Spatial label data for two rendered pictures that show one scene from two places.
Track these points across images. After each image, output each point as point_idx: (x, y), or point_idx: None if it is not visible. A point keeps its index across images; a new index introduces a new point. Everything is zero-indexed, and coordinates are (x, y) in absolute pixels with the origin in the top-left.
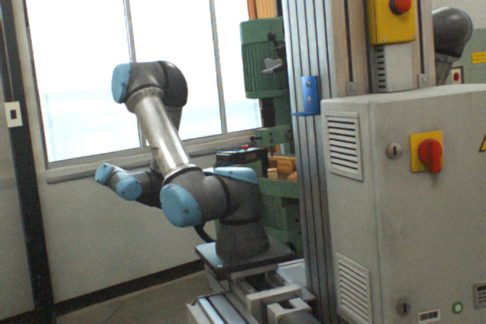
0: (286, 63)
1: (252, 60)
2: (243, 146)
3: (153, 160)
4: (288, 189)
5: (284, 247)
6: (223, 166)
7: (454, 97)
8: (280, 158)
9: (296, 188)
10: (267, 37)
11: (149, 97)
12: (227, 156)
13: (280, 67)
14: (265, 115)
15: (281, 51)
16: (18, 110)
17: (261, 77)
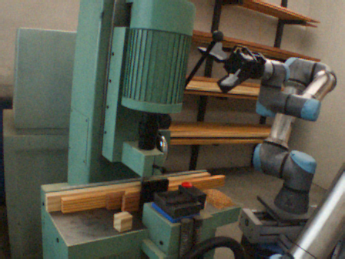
0: (241, 77)
1: (182, 59)
2: (189, 185)
3: (328, 255)
4: (227, 216)
5: None
6: (201, 223)
7: None
8: (173, 184)
9: (236, 213)
10: (220, 37)
11: None
12: (197, 206)
13: (239, 81)
14: (156, 133)
15: (246, 63)
16: None
17: (183, 85)
